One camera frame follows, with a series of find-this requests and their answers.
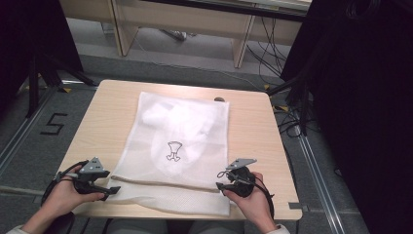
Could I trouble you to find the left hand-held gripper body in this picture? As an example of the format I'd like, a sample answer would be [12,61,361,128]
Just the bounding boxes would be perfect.
[72,156,112,195]

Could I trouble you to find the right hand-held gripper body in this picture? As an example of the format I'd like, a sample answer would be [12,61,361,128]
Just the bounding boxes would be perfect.
[225,158,258,198]

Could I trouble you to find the white mesh laundry bag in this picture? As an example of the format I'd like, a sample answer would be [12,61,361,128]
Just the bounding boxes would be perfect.
[105,91,232,217]

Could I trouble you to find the person's right hand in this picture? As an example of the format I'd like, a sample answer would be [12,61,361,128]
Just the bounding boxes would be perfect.
[223,172,277,229]

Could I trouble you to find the person's left hand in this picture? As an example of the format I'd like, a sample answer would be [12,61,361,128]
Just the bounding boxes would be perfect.
[41,165,106,218]

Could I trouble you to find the grey tape strip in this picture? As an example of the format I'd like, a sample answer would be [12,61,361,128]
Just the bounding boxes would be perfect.
[287,201,310,212]

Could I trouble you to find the person's grey clothing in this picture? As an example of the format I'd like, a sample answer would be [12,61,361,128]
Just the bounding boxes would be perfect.
[106,217,246,234]

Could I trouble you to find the white garment with outline print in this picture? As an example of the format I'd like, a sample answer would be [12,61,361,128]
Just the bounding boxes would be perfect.
[141,99,219,179]

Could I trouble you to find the black metal stand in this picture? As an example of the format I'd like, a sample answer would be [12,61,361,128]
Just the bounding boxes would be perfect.
[267,72,314,137]
[26,53,99,119]

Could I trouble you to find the black curtain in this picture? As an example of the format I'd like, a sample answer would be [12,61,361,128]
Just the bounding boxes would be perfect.
[280,0,413,234]
[0,0,85,111]

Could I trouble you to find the grey power strip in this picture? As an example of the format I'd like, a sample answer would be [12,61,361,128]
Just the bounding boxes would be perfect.
[159,28,189,42]

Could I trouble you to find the light wooden desk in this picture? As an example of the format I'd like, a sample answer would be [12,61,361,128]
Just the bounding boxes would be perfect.
[58,0,314,69]

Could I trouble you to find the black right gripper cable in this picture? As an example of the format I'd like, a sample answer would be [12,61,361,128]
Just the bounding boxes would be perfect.
[216,169,277,220]

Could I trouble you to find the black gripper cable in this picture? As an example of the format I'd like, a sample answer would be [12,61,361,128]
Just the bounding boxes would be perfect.
[216,169,277,220]
[40,159,90,207]

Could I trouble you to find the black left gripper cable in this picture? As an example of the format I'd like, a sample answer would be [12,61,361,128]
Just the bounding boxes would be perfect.
[40,159,90,207]

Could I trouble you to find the metal floor rail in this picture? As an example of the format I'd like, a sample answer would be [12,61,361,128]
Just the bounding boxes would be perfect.
[0,86,57,176]
[295,128,347,234]

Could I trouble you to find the white floor cable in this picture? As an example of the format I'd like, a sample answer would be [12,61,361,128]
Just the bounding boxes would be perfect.
[131,33,268,93]

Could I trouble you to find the black floor cables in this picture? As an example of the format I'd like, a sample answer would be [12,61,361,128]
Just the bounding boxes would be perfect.
[244,16,293,86]

